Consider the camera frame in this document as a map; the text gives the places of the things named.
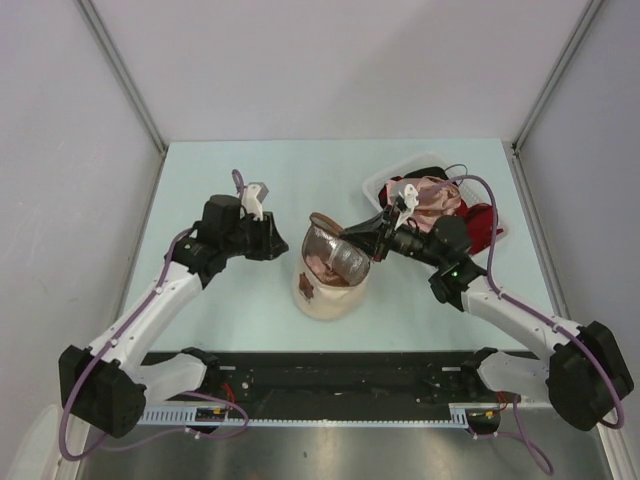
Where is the white slotted cable duct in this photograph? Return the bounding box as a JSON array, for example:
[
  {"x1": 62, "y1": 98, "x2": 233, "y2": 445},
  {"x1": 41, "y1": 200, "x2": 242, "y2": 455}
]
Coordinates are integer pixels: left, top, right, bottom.
[{"x1": 138, "y1": 404, "x2": 499, "y2": 429}]

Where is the dark red lace bra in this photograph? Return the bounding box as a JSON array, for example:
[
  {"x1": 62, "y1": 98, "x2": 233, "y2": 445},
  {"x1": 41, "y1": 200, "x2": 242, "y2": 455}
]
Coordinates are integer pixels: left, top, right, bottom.
[{"x1": 455, "y1": 200, "x2": 503, "y2": 255}]

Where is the black bra with strap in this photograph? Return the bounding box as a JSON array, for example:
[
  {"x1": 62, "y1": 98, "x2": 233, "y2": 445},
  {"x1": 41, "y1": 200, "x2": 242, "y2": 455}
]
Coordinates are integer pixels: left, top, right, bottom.
[{"x1": 403, "y1": 163, "x2": 468, "y2": 180}]

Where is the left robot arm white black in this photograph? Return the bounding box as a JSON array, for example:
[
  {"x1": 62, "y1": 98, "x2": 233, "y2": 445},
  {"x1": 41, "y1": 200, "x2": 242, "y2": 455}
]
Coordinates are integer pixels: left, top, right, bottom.
[{"x1": 59, "y1": 183, "x2": 288, "y2": 438}]

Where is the left aluminium frame post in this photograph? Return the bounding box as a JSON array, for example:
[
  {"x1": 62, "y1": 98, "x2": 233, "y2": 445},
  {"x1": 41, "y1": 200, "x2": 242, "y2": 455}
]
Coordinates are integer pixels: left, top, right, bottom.
[{"x1": 74, "y1": 0, "x2": 168, "y2": 154}]

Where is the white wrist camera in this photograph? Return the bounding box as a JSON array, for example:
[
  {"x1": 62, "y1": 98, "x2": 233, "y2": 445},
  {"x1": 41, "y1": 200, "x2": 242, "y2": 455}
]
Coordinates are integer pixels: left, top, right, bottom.
[
  {"x1": 395, "y1": 183, "x2": 419, "y2": 229},
  {"x1": 240, "y1": 182, "x2": 269, "y2": 221}
]

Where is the pink satin garment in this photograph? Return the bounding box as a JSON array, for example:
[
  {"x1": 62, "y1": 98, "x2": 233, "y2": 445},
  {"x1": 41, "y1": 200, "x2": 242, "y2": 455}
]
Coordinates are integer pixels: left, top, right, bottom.
[{"x1": 382, "y1": 177, "x2": 462, "y2": 232}]

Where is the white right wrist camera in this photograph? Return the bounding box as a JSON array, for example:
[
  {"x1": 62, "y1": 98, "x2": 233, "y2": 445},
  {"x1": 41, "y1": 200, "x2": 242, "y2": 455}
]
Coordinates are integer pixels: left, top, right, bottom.
[{"x1": 395, "y1": 183, "x2": 419, "y2": 229}]

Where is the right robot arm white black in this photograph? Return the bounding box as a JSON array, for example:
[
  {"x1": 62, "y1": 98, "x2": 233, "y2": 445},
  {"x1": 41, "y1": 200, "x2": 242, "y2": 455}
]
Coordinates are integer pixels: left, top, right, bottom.
[{"x1": 339, "y1": 212, "x2": 634, "y2": 431}]

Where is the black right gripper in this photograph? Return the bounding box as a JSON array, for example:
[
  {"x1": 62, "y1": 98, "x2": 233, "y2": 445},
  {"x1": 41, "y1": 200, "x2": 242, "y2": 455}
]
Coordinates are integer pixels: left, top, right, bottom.
[{"x1": 340, "y1": 204, "x2": 445, "y2": 269}]

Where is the beige round laundry bag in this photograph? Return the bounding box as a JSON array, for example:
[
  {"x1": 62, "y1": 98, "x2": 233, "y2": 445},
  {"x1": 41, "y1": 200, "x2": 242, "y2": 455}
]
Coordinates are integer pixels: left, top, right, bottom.
[{"x1": 292, "y1": 212, "x2": 371, "y2": 321}]

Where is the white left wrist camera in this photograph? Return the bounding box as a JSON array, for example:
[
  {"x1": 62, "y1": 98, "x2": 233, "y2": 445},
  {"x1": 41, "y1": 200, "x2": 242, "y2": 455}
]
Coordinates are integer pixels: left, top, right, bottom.
[{"x1": 240, "y1": 182, "x2": 269, "y2": 221}]

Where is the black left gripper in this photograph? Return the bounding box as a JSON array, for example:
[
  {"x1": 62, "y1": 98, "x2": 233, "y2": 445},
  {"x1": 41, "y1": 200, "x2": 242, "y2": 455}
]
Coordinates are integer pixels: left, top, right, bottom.
[{"x1": 222, "y1": 210, "x2": 289, "y2": 261}]

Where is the right aluminium frame post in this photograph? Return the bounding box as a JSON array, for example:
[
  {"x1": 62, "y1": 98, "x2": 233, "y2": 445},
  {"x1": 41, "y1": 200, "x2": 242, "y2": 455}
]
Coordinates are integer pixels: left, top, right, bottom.
[{"x1": 512, "y1": 0, "x2": 606, "y2": 151}]

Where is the white plastic mesh basket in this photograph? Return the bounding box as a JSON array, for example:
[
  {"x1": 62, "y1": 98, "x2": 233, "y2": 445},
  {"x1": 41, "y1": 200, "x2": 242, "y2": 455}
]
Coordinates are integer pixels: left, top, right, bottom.
[{"x1": 362, "y1": 152, "x2": 510, "y2": 261}]

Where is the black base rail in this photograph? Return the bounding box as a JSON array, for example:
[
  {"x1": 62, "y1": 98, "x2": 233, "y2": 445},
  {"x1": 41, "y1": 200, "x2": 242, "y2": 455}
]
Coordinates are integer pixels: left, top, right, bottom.
[{"x1": 139, "y1": 349, "x2": 521, "y2": 407}]

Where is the aluminium frame post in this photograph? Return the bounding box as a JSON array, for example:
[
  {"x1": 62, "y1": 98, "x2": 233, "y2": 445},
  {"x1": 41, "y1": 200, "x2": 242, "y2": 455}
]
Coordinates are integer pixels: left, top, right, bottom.
[
  {"x1": 512, "y1": 0, "x2": 606, "y2": 151},
  {"x1": 74, "y1": 0, "x2": 168, "y2": 154}
]

